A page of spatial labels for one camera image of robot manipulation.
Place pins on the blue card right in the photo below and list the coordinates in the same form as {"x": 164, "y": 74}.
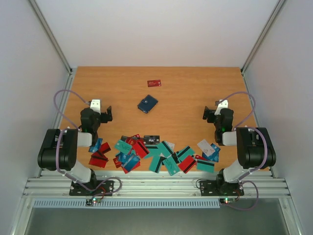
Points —
{"x": 214, "y": 157}

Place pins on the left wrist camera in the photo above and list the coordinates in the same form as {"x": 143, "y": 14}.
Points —
{"x": 95, "y": 105}

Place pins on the blue card pile centre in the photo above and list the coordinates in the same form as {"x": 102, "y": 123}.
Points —
{"x": 128, "y": 162}

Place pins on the red striped card centre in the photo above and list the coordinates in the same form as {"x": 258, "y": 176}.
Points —
{"x": 140, "y": 149}

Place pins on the black VIP card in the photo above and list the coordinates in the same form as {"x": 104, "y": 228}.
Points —
{"x": 151, "y": 140}

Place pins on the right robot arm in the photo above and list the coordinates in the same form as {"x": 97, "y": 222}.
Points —
{"x": 254, "y": 149}

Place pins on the teal striped card lower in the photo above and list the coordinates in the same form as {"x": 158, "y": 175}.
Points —
{"x": 155, "y": 164}

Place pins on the teal striped card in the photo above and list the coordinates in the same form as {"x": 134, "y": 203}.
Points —
{"x": 155, "y": 164}
{"x": 159, "y": 149}
{"x": 206, "y": 166}

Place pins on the teal VIP card bottom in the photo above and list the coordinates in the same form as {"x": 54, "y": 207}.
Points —
{"x": 171, "y": 166}

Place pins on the blue card left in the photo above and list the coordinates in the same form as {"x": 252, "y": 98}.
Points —
{"x": 96, "y": 147}

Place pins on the teal striped card centre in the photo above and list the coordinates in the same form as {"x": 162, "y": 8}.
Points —
{"x": 159, "y": 149}

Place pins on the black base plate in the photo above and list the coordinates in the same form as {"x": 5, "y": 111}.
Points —
{"x": 211, "y": 188}
{"x": 90, "y": 190}

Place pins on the red striped card left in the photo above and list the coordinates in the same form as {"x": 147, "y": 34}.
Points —
{"x": 98, "y": 159}

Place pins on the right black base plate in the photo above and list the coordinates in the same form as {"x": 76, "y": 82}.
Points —
{"x": 211, "y": 188}

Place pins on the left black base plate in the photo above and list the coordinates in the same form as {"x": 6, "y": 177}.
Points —
{"x": 90, "y": 190}

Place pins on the teal striped card right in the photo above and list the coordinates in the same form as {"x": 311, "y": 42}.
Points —
{"x": 206, "y": 166}

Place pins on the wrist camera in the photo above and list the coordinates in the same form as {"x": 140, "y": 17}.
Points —
{"x": 220, "y": 105}
{"x": 95, "y": 105}

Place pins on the teal vip card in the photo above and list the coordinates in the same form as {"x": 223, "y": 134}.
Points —
{"x": 123, "y": 147}
{"x": 171, "y": 166}

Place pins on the grey slotted cable duct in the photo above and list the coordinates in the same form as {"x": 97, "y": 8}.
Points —
{"x": 128, "y": 203}

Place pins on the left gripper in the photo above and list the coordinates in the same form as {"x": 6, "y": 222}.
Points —
{"x": 109, "y": 118}

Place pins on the white floral card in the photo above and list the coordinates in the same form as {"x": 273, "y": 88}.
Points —
{"x": 206, "y": 148}

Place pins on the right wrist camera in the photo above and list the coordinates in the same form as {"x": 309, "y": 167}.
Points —
{"x": 220, "y": 105}

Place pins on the lone red card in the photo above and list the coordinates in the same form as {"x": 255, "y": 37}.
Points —
{"x": 154, "y": 83}

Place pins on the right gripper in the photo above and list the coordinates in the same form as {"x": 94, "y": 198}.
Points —
{"x": 208, "y": 115}

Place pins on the blue leather card holder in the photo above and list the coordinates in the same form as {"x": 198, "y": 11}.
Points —
{"x": 147, "y": 104}

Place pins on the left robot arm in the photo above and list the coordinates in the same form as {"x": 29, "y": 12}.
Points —
{"x": 59, "y": 148}

